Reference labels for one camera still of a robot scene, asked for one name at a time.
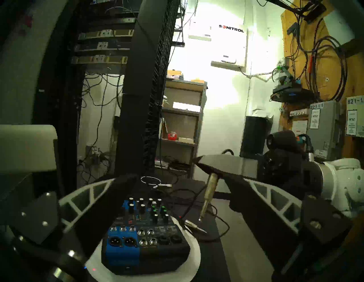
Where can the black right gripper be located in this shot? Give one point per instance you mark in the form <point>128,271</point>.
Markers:
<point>284,170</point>

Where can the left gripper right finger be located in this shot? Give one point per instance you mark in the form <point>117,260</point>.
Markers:
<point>264,221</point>

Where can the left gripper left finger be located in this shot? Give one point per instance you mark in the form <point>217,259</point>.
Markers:
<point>93,216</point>

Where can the blue black audio mixer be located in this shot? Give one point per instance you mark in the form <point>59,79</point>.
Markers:
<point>148,250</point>

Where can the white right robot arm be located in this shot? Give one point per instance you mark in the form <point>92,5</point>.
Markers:
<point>347,182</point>

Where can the tall black panel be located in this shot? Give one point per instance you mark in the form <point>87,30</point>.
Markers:
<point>256,136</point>

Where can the beige flat box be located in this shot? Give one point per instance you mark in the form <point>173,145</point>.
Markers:
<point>186,140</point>

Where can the small red parts bin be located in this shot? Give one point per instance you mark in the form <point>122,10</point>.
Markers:
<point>172,136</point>

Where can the white round plate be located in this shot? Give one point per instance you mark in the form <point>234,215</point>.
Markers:
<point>194,255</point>

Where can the open tan cardboard box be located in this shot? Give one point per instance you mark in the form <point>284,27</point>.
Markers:
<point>164,129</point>

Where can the small open cardboard box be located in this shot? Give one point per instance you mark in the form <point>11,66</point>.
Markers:
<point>198,81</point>

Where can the black network router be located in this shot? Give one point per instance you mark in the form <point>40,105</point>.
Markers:
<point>291,92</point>

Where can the grey metal shelf unit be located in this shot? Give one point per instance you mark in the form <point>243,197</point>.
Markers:
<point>184,84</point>

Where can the beige folding chair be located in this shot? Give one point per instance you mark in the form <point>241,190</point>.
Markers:
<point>25,147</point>

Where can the grey telecom box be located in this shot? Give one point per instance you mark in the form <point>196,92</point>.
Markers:
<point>327,128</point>

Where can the brown cardboard box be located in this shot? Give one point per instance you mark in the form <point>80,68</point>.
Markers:
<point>174,74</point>

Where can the black server rack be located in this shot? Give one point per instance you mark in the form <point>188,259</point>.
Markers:
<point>136,99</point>

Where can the white Sonitrol alarm cabinet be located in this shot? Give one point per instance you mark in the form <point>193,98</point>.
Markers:
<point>230,42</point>

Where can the white labelled telecom box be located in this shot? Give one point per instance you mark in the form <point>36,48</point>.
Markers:
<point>355,116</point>

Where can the beige rack unit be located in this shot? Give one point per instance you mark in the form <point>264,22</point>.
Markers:
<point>105,34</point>
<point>99,60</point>

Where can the black rack server unit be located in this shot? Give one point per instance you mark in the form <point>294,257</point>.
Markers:
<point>102,46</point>

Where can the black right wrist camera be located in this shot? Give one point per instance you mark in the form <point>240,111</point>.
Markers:
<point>284,139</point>

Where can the wall power outlet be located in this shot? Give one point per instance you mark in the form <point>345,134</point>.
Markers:
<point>95,155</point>

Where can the small white wall box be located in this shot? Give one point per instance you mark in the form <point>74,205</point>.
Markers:
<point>199,29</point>

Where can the plywood wall board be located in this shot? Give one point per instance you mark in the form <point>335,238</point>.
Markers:
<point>355,71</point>

